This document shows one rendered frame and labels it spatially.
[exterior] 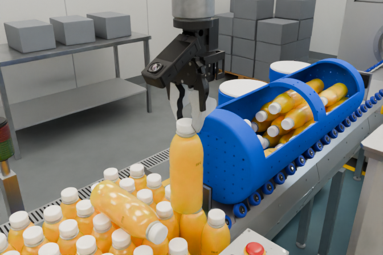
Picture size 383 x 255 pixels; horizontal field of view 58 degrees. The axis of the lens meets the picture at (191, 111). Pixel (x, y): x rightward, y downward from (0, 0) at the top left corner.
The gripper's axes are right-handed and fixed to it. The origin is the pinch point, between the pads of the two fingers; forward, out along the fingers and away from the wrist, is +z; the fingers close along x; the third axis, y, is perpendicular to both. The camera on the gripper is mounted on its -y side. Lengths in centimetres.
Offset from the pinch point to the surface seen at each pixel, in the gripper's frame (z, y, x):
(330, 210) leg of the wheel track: 98, 120, 6
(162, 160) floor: 134, 131, 158
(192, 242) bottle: 33.7, 3.3, 1.7
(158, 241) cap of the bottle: 21.5, -10.2, -1.7
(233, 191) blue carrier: 31.7, 24.2, 5.0
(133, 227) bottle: 19.6, -12.3, 3.1
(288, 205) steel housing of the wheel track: 49, 50, 0
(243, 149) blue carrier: 16.8, 24.3, 2.4
